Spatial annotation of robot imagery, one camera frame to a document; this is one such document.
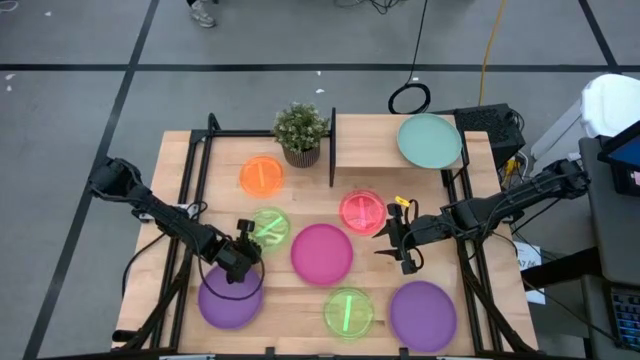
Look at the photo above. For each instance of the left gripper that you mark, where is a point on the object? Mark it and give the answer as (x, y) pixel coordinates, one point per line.
(232, 265)

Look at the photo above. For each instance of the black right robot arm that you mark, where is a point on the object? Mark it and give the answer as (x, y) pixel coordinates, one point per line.
(500, 207)

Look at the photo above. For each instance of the magenta pink plate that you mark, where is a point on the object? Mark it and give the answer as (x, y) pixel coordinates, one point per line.
(321, 255)

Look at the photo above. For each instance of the black aluminium table frame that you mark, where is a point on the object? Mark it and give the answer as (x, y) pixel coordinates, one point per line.
(202, 170)

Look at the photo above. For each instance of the white bag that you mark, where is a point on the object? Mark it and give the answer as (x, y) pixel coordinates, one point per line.
(610, 105)

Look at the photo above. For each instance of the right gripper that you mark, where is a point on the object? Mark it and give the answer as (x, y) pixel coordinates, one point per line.
(409, 262)

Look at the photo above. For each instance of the red clear plastic plate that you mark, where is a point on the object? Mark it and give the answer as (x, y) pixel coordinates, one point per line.
(355, 220)

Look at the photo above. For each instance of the mint green plate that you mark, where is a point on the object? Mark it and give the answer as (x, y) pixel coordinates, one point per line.
(430, 141)

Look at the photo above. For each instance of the person's shoe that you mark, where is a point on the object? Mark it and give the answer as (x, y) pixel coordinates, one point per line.
(202, 17)

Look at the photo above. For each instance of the plant in striped pot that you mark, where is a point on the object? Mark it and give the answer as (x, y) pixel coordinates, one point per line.
(300, 130)

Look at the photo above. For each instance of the yellow tag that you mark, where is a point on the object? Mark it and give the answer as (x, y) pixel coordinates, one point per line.
(401, 201)

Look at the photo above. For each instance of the white paper sheet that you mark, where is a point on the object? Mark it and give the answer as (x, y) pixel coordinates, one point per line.
(530, 260)

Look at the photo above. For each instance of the grey desk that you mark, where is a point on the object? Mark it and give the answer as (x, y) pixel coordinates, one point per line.
(610, 235)

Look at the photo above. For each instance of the wooden shelf black metal legs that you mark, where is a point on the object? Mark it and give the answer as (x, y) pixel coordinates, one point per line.
(370, 142)

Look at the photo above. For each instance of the dark laptop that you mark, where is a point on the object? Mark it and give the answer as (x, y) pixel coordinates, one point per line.
(625, 155)

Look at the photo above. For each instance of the black keyboard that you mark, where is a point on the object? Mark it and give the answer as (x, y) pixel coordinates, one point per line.
(627, 317)

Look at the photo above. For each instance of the orange clear plastic plate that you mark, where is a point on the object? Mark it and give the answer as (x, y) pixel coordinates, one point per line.
(255, 185)

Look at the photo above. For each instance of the purple plate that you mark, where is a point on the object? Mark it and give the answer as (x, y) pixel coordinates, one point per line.
(422, 317)
(230, 310)

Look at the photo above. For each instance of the green clear plastic plate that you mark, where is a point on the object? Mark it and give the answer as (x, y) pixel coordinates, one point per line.
(275, 225)
(337, 315)

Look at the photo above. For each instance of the black perforated box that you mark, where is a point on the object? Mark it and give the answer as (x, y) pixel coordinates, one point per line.
(487, 127)

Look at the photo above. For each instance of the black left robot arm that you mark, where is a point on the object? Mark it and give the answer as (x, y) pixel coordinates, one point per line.
(165, 220)

